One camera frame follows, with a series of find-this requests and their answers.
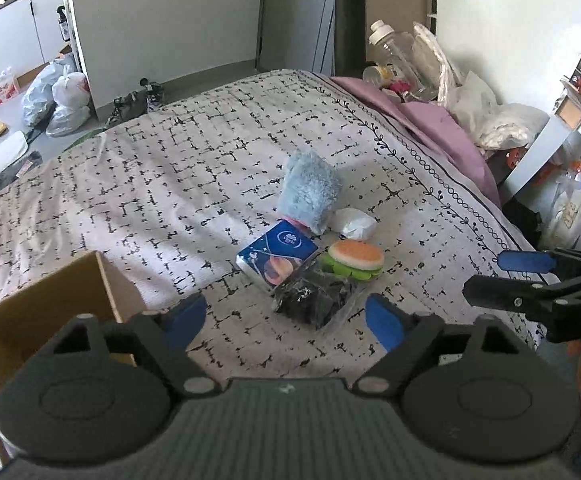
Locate burger-shaped sponge toy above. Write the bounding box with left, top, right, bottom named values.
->
left=319, top=239, right=386, bottom=282

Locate black item in clear bag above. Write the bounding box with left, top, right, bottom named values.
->
left=272, top=266, right=367, bottom=331

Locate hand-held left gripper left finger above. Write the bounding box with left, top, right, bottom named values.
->
left=53, top=292, right=224, bottom=402

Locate clear plastic bottle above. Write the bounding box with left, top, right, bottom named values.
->
left=369, top=19, right=439, bottom=102

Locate white grey trash bag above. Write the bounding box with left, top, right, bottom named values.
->
left=45, top=104, right=92, bottom=138

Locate clear bag of goods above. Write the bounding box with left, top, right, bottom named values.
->
left=539, top=144, right=581, bottom=257

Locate pink bed sheet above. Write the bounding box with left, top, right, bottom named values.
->
left=331, top=75, right=502, bottom=207

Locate blue tissue packet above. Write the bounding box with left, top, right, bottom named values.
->
left=236, top=219, right=320, bottom=292

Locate cardboard box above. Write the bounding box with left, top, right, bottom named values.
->
left=0, top=251, right=149, bottom=467

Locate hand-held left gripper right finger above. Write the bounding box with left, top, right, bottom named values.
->
left=353, top=293, right=522, bottom=402

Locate blue fluffy cloth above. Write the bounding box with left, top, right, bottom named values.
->
left=276, top=151, right=344, bottom=235

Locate white desk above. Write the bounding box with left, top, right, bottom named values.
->
left=509, top=78, right=581, bottom=197

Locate red white package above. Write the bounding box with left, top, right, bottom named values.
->
left=0, top=72, right=22, bottom=106

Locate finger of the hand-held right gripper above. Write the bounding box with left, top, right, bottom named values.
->
left=497, top=248, right=581, bottom=276
left=463, top=274, right=564, bottom=322

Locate white red trash bag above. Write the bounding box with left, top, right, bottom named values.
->
left=52, top=72, right=92, bottom=109

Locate black spray bottle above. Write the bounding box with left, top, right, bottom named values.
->
left=56, top=5, right=72, bottom=44

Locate grey blue trash bag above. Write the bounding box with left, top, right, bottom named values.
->
left=21, top=59, right=74, bottom=129

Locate white crumpled soft wad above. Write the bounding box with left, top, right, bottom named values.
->
left=331, top=207, right=378, bottom=240

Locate white cabinet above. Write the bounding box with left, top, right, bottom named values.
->
left=0, top=0, right=72, bottom=82

